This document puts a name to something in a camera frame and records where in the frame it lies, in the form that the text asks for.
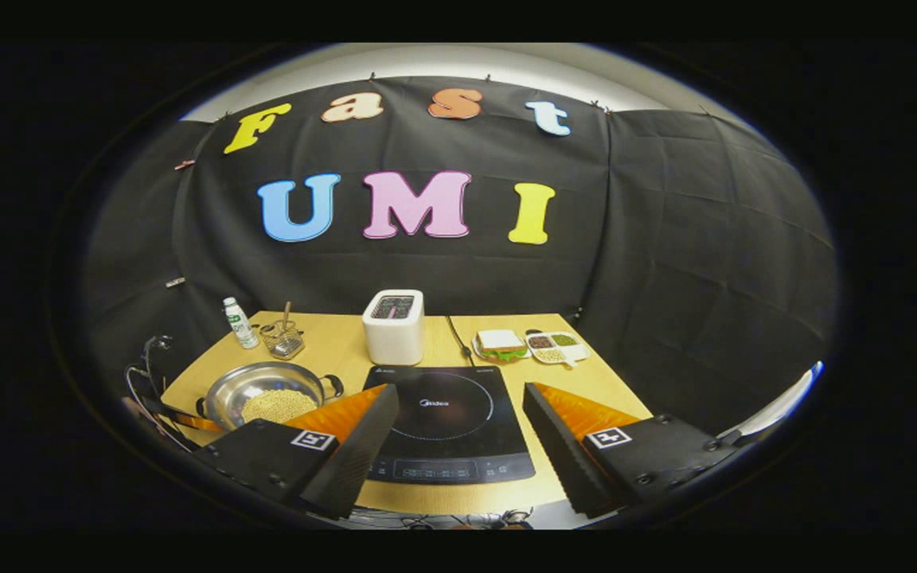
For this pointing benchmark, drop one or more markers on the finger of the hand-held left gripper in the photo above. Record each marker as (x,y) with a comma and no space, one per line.
(192,419)

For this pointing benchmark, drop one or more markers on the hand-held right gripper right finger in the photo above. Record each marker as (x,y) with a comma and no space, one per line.
(558,454)

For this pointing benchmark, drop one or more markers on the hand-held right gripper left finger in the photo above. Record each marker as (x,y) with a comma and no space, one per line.
(355,461)

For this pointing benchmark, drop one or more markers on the black induction cooktop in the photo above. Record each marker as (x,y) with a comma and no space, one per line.
(458,422)

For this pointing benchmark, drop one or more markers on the white toaster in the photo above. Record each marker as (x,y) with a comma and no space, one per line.
(392,334)

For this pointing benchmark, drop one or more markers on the wooden clothes peg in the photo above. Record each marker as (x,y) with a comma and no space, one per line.
(185,165)

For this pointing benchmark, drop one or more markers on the pile of yellow soybeans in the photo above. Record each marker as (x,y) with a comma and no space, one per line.
(279,406)

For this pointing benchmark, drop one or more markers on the sandwich with lettuce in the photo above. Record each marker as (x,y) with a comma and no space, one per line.
(500,342)

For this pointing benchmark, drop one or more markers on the stainless steel pot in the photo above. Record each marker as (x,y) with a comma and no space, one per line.
(259,378)

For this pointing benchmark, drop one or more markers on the white bottle green label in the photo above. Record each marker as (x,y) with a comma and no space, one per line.
(241,326)

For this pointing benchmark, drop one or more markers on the white divided bean dish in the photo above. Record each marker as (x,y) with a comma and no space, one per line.
(554,348)

